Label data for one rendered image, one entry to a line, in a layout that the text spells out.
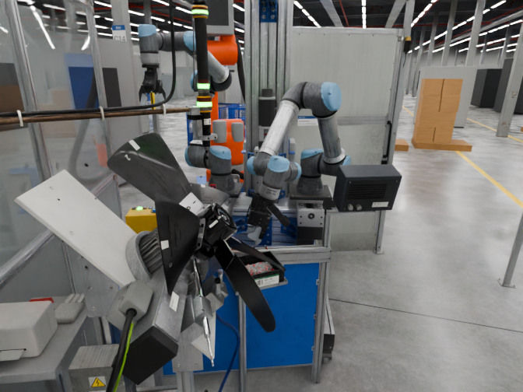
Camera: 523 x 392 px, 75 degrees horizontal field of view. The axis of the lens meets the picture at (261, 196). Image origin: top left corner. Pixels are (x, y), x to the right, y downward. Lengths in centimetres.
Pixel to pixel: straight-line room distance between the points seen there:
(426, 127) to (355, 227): 601
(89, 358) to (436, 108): 862
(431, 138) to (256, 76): 753
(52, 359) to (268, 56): 161
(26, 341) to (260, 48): 160
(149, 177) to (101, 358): 56
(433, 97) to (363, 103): 603
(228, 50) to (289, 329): 398
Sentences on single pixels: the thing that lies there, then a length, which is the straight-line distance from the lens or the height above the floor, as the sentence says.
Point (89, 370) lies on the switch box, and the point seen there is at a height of 83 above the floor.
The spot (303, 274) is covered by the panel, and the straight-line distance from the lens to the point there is 175.
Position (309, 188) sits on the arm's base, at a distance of 184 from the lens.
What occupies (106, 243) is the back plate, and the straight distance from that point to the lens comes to 108.
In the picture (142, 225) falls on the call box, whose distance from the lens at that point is 156.
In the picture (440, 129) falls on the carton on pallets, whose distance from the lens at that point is 920.
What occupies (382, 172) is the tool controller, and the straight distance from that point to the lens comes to 161.
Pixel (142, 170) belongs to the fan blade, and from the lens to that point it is 104.
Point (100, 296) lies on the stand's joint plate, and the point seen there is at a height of 102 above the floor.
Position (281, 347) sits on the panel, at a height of 26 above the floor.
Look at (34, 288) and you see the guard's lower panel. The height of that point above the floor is 84.
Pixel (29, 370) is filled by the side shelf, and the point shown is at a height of 86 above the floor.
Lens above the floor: 164
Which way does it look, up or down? 19 degrees down
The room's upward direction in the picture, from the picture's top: straight up
